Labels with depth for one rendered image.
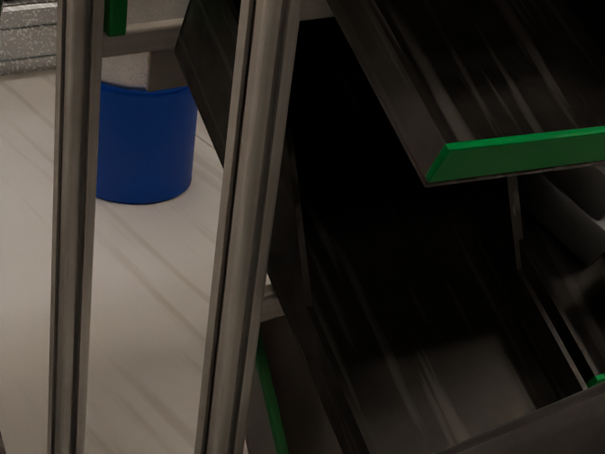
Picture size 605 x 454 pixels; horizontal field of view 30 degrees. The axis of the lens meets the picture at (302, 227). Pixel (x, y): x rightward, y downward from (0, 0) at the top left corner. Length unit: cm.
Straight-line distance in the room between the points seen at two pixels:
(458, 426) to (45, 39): 132
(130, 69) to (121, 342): 35
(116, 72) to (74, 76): 71
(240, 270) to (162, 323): 67
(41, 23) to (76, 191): 112
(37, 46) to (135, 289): 63
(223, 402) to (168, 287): 68
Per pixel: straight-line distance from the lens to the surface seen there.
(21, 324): 120
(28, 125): 162
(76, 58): 65
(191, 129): 142
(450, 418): 56
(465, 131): 47
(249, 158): 51
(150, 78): 70
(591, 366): 61
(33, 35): 178
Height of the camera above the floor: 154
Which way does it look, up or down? 29 degrees down
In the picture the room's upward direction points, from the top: 8 degrees clockwise
